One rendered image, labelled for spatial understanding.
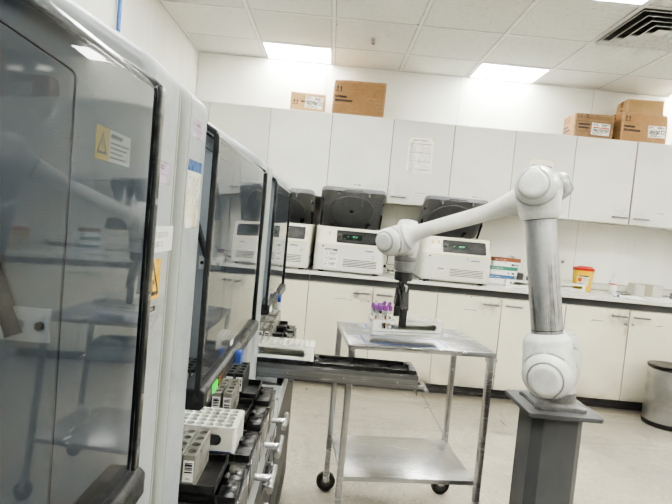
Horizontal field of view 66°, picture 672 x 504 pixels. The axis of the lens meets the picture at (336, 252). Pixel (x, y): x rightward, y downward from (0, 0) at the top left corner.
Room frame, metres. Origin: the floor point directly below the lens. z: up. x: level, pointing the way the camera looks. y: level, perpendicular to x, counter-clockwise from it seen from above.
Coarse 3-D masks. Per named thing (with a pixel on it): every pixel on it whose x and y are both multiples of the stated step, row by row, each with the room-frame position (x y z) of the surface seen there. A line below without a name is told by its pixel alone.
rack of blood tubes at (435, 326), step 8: (368, 320) 2.13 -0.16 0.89; (376, 320) 2.05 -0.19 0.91; (384, 320) 2.05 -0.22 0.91; (392, 320) 2.06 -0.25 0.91; (408, 320) 2.08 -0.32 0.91; (416, 320) 2.09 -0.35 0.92; (424, 320) 2.11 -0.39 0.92; (432, 320) 2.11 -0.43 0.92; (440, 320) 2.12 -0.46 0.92; (368, 328) 2.12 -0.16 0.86; (376, 328) 2.05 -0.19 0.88; (392, 328) 2.08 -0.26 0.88; (400, 328) 2.16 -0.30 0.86; (408, 328) 2.16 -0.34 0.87; (416, 328) 2.17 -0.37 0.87; (424, 328) 2.17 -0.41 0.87; (432, 328) 2.17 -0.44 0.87; (440, 328) 2.08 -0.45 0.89; (432, 336) 2.07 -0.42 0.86; (440, 336) 2.08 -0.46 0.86
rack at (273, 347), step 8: (264, 336) 1.77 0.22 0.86; (264, 344) 1.68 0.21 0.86; (272, 344) 1.68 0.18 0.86; (280, 344) 1.68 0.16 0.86; (288, 344) 1.70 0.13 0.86; (296, 344) 1.70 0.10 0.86; (304, 344) 1.72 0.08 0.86; (312, 344) 1.72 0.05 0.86; (264, 352) 1.78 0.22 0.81; (272, 352) 1.78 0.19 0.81; (280, 352) 1.78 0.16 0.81; (288, 352) 1.78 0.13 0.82; (296, 352) 1.78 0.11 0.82; (304, 352) 1.78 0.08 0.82; (312, 352) 1.68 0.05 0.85; (304, 360) 1.68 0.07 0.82; (312, 360) 1.68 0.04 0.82
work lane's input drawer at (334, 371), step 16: (256, 368) 1.66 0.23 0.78; (272, 368) 1.66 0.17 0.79; (288, 368) 1.66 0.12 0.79; (304, 368) 1.67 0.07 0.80; (320, 368) 1.67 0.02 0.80; (336, 368) 1.67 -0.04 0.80; (352, 368) 1.68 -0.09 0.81; (368, 368) 1.68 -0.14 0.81; (384, 368) 1.68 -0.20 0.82; (400, 368) 1.75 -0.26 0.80; (368, 384) 1.67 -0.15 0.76; (384, 384) 1.67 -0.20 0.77; (400, 384) 1.67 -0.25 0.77; (416, 384) 1.67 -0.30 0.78
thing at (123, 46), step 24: (72, 0) 0.55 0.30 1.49; (96, 24) 0.55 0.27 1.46; (120, 48) 0.54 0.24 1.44; (168, 72) 0.61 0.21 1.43; (168, 96) 0.60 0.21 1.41; (168, 120) 0.61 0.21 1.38; (168, 144) 0.61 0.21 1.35; (168, 192) 0.63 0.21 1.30; (168, 216) 0.63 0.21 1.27; (168, 264) 0.65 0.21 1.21; (144, 408) 0.60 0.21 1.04; (144, 432) 0.60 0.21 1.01; (144, 456) 0.61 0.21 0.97
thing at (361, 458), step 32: (352, 352) 1.98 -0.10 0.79; (416, 352) 2.01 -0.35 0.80; (448, 352) 2.02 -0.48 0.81; (480, 352) 2.04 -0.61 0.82; (448, 384) 2.47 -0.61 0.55; (448, 416) 2.46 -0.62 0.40; (480, 416) 2.06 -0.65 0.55; (352, 448) 2.26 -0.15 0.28; (384, 448) 2.30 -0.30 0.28; (416, 448) 2.33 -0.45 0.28; (448, 448) 2.36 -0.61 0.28; (480, 448) 2.04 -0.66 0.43; (320, 480) 2.40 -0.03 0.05; (352, 480) 2.00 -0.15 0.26; (384, 480) 2.02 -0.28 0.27; (416, 480) 2.03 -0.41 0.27; (448, 480) 2.05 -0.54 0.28; (480, 480) 2.04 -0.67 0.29
